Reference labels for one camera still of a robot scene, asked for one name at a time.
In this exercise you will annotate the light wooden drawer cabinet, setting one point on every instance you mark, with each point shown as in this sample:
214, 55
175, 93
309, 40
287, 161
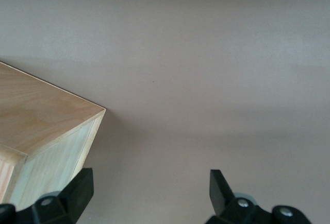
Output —
38, 110

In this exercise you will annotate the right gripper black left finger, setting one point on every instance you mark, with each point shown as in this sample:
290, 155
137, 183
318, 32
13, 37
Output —
77, 195

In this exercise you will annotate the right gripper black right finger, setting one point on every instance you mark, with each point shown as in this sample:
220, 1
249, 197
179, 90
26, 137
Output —
221, 195

